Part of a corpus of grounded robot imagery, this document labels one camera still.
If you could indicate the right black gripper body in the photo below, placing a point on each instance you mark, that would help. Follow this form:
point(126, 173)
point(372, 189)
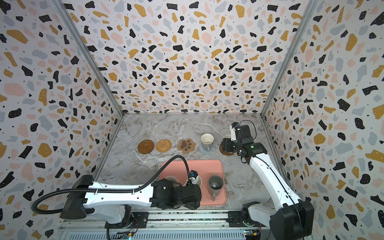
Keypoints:
point(227, 144)

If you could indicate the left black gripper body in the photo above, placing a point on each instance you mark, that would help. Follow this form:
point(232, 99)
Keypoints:
point(195, 205)

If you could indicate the white mug pink handle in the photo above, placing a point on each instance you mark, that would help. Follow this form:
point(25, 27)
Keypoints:
point(172, 179)

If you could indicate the dark brown round coaster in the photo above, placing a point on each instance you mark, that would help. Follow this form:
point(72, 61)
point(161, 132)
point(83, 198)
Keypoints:
point(146, 146)
point(225, 153)

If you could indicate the white mug grey handle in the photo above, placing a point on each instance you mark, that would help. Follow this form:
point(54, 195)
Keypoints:
point(207, 139)

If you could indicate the woven tan round coaster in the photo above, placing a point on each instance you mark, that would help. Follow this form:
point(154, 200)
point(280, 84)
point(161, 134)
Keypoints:
point(163, 146)

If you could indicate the white mug blue handle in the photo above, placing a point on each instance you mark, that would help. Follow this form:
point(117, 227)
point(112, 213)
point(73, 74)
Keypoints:
point(228, 136)

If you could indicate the grey blue round coaster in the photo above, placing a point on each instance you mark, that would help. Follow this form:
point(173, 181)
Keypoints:
point(206, 149)

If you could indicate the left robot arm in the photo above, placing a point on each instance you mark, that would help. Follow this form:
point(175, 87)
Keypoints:
point(113, 203)

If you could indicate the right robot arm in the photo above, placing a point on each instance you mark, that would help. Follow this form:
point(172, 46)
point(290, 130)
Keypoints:
point(291, 218)

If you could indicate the brown paw print coaster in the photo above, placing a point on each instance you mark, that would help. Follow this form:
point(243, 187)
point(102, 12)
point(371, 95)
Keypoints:
point(186, 146)

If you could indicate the pink rectangular tray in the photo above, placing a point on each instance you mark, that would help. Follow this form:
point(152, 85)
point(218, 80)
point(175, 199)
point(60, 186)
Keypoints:
point(205, 169)

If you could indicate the grey metal mug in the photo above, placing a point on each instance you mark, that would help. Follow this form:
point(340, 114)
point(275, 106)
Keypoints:
point(215, 186)

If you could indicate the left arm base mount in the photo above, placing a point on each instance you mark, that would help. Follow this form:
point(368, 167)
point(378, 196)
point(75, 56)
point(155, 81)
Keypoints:
point(136, 220)

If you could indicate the white mug green handle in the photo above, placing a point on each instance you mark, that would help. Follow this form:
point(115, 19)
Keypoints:
point(199, 181)

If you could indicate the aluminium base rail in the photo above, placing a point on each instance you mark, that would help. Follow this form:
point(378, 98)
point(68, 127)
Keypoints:
point(205, 224)

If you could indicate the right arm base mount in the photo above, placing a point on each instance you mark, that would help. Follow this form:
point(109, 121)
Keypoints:
point(242, 218)

